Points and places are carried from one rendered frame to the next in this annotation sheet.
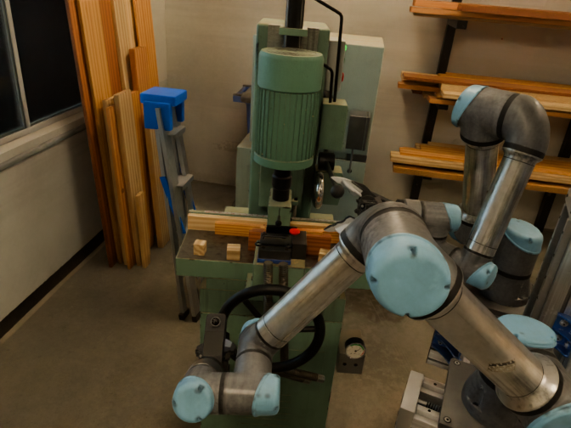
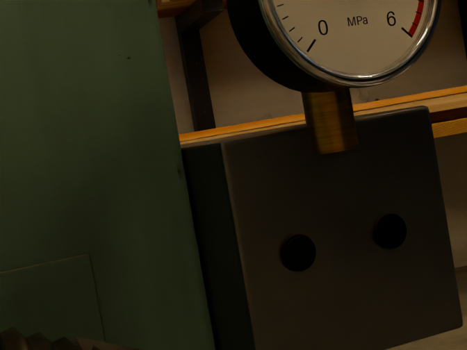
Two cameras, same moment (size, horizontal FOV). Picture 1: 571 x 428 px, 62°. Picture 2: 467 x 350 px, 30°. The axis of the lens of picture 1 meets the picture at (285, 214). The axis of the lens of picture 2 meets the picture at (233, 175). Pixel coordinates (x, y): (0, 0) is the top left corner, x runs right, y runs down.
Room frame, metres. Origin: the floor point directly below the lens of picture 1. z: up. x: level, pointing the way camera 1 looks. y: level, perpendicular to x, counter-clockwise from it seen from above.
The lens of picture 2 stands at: (0.86, -0.11, 0.62)
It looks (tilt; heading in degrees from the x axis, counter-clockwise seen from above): 3 degrees down; 340
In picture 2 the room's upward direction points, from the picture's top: 10 degrees counter-clockwise
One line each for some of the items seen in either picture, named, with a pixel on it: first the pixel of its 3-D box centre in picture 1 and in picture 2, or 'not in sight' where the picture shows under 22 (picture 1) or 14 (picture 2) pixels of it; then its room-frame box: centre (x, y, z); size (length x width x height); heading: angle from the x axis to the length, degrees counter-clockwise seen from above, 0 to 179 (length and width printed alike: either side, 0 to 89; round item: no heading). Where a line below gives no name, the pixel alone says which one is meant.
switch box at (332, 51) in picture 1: (332, 64); not in sight; (1.64, -0.12, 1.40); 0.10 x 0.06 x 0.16; 1
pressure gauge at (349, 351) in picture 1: (354, 349); (331, 23); (1.11, -0.24, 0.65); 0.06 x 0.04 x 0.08; 91
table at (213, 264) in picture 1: (279, 263); not in sight; (1.21, 0.01, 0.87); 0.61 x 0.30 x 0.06; 91
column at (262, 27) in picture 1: (285, 132); not in sight; (1.61, 0.03, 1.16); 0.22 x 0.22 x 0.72; 1
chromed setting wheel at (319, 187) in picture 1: (318, 190); not in sight; (1.45, -0.10, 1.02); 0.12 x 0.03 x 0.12; 1
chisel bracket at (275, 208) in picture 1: (279, 209); not in sight; (1.34, 0.02, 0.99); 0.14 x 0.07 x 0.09; 1
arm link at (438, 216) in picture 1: (437, 216); not in sight; (1.14, -0.41, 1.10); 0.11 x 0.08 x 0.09; 91
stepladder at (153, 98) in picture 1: (178, 210); not in sight; (2.07, 0.53, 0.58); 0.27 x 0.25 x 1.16; 84
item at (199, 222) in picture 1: (281, 228); not in sight; (1.34, 0.01, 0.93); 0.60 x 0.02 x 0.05; 91
